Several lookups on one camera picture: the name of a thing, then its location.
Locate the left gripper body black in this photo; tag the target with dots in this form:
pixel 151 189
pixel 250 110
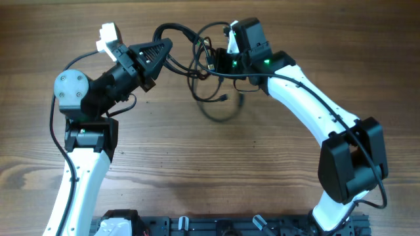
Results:
pixel 125 61

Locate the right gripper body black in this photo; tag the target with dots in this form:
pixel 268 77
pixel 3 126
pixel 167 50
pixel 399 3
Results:
pixel 230 63

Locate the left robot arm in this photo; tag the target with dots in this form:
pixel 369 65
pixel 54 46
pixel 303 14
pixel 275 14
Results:
pixel 91 131

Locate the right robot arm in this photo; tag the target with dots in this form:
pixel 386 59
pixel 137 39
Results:
pixel 353 158

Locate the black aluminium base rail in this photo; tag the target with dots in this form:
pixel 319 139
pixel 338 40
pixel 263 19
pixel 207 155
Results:
pixel 358 225

